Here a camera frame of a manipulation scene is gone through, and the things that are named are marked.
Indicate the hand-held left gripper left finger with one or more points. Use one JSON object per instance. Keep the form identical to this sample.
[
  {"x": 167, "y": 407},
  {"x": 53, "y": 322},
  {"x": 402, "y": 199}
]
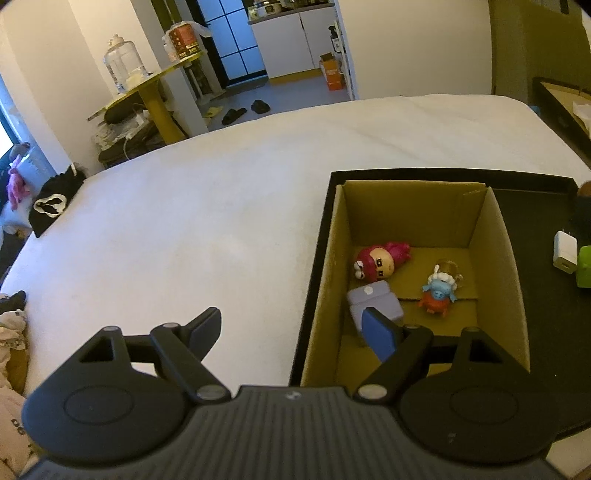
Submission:
[{"x": 205, "y": 330}]

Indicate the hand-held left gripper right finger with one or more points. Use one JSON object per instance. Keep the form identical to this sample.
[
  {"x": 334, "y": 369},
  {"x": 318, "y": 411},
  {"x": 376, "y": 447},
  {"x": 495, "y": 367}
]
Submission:
[{"x": 378, "y": 332}]

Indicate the grey toy block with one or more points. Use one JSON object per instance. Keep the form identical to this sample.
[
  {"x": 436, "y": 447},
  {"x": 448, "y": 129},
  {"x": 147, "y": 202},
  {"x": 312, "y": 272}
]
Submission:
[{"x": 374, "y": 300}]

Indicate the pink hooded figurine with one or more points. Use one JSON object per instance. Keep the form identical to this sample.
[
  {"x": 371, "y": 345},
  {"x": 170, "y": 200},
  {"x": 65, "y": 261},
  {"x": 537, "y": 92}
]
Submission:
[{"x": 383, "y": 261}]

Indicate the brown cardboard box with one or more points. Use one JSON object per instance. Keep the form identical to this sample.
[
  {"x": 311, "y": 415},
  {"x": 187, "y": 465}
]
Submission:
[{"x": 415, "y": 198}]

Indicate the large black tray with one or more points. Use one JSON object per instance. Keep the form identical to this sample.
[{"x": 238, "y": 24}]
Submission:
[{"x": 535, "y": 221}]

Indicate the pile of light clothes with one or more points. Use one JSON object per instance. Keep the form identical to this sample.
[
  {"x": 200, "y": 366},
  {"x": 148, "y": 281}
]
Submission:
[{"x": 11, "y": 332}]

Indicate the black cloth white print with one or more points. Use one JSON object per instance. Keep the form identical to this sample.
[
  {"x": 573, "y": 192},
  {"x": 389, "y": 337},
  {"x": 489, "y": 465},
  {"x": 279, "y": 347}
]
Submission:
[{"x": 69, "y": 184}]

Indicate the black slipper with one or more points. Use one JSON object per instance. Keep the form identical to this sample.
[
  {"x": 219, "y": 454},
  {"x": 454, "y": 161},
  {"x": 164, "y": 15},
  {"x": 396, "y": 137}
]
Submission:
[
  {"x": 234, "y": 116},
  {"x": 261, "y": 106}
]

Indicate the green cube charger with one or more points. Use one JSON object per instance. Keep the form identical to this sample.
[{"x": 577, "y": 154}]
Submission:
[{"x": 585, "y": 267}]

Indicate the yellow slipper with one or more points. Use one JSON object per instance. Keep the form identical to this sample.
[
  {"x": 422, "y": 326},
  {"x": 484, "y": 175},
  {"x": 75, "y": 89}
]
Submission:
[{"x": 213, "y": 111}]

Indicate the round yellow table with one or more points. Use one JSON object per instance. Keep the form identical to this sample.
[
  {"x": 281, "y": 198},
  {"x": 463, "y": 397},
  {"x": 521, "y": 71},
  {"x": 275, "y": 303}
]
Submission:
[{"x": 157, "y": 106}]

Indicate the pink plush toy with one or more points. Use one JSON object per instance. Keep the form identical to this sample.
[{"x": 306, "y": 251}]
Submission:
[{"x": 16, "y": 184}]

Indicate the orange cardboard box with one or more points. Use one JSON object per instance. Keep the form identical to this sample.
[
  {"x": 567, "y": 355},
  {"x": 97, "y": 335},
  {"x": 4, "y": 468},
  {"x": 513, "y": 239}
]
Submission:
[{"x": 333, "y": 76}]

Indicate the clear glass jar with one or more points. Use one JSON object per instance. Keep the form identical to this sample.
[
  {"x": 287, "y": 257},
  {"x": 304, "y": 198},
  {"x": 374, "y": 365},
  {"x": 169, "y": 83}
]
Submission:
[{"x": 122, "y": 62}]

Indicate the cardboard-lined black tray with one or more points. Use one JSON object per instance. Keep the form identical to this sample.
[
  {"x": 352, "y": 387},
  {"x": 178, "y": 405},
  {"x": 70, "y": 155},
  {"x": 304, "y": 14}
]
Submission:
[{"x": 554, "y": 110}]

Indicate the black framed glass door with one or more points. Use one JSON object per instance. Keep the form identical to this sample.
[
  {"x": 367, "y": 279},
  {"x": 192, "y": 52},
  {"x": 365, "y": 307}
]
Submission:
[{"x": 235, "y": 41}]

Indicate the translucent plastic bag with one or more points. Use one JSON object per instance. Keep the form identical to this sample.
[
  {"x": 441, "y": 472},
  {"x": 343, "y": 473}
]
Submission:
[{"x": 584, "y": 115}]

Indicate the white kitchen cabinet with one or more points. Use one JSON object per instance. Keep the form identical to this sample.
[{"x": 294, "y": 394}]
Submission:
[{"x": 295, "y": 41}]

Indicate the white wall charger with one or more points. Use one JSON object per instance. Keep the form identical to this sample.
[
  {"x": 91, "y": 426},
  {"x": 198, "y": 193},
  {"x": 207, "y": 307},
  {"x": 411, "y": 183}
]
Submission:
[{"x": 564, "y": 251}]

